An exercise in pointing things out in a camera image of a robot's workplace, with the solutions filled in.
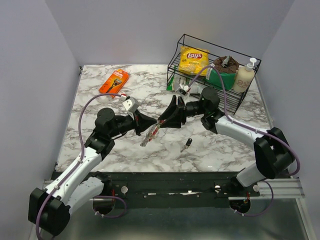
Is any black wire shelf rack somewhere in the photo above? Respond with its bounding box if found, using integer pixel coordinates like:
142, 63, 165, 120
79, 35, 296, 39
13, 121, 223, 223
166, 34, 251, 115

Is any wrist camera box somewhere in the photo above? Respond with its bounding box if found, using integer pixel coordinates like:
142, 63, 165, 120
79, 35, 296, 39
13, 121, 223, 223
122, 97, 140, 118
176, 84, 191, 97

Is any black key tag with keys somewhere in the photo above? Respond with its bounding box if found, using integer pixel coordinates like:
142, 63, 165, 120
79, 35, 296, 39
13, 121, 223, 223
180, 138, 193, 153

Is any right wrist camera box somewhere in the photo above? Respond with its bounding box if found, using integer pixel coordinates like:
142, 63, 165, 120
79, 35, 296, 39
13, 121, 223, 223
176, 84, 191, 97

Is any green brown coffee bag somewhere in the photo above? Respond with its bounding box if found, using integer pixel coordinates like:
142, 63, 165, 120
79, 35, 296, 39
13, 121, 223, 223
205, 56, 240, 90

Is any orange razor box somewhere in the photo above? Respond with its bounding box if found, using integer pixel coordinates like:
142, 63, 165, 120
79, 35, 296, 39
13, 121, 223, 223
99, 69, 130, 99

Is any steel key organizer red handle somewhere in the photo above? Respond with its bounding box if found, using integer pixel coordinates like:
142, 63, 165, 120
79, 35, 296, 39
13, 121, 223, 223
140, 120, 164, 147

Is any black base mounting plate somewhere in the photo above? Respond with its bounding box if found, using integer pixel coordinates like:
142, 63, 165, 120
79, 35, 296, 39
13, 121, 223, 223
51, 171, 293, 209

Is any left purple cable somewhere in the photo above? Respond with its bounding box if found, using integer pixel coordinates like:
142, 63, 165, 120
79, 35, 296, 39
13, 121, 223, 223
34, 92, 128, 240

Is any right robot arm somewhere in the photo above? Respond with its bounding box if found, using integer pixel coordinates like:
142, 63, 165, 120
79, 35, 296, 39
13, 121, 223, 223
158, 87, 295, 196

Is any green white snack bag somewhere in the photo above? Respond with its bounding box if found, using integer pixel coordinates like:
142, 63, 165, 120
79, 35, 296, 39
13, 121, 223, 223
166, 74, 206, 100

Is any aluminium rail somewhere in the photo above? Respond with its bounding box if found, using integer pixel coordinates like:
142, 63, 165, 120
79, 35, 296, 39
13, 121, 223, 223
39, 177, 306, 201

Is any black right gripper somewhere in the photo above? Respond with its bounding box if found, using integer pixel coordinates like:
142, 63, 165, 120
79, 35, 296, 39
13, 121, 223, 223
158, 95, 208, 129

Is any yellow Lays chips bag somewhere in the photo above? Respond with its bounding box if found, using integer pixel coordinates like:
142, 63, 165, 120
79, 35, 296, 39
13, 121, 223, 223
178, 46, 209, 75

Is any cream lotion pump bottle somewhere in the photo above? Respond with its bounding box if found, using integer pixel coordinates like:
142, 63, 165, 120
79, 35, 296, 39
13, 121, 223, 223
232, 57, 257, 93

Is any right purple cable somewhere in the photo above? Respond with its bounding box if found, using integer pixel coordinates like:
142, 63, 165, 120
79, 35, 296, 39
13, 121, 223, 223
187, 65, 301, 217

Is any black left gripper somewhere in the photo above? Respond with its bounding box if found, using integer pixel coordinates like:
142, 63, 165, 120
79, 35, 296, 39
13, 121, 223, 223
109, 108, 157, 138

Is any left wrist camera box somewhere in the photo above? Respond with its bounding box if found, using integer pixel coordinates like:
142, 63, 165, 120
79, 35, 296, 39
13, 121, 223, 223
122, 97, 140, 118

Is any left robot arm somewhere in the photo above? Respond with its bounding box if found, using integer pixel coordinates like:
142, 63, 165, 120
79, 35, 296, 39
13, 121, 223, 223
28, 108, 157, 238

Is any purple cable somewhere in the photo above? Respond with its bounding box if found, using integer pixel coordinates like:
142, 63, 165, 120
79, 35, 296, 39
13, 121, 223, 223
187, 65, 301, 217
34, 92, 128, 240

